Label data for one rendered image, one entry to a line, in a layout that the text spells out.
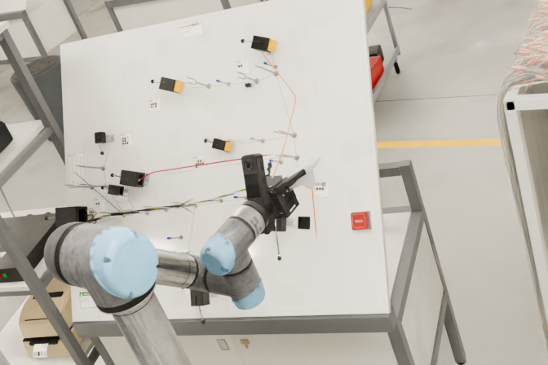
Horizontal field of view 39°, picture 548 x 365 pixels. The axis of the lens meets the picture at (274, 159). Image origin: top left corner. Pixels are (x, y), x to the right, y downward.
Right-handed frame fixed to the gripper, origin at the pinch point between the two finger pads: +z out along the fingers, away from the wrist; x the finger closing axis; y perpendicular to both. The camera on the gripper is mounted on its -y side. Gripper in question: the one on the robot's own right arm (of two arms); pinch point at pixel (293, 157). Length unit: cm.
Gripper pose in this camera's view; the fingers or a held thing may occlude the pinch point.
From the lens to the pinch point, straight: 181.8
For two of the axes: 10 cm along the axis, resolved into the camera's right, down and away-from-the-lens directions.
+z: 5.2, -5.7, 6.4
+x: 7.5, -0.7, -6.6
